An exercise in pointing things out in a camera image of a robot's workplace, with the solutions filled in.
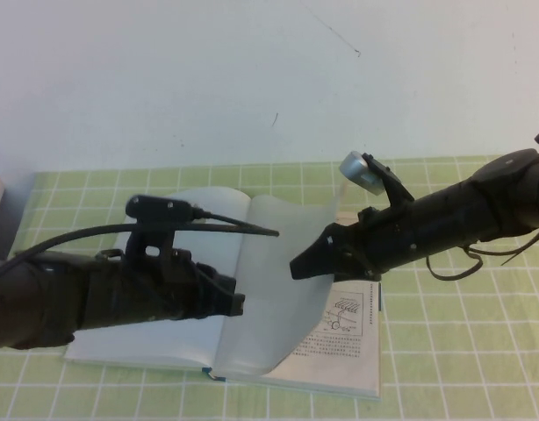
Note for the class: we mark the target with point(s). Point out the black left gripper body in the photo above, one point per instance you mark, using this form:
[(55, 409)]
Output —
[(155, 289)]

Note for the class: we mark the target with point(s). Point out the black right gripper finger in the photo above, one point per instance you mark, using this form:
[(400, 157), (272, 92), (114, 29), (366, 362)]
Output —
[(318, 256)]

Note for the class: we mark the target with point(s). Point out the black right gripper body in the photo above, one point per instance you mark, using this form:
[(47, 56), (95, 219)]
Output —
[(383, 241)]

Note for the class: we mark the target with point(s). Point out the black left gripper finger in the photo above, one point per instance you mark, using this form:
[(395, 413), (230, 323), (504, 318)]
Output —
[(217, 278), (231, 304)]

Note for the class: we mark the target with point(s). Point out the white paper book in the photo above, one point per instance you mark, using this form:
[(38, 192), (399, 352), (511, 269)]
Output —
[(269, 316)]

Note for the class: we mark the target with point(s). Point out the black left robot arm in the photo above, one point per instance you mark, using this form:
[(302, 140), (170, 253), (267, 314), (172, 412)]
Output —
[(28, 302)]

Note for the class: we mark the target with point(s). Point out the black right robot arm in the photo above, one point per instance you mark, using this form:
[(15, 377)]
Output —
[(480, 206)]

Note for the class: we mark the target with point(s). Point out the green checked tablecloth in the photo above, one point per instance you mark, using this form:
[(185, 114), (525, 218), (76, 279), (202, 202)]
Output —
[(462, 351)]

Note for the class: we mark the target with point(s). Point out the black right camera bracket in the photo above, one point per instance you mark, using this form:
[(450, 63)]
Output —
[(394, 184)]

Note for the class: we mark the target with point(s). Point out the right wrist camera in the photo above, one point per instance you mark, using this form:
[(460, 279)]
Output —
[(361, 173)]

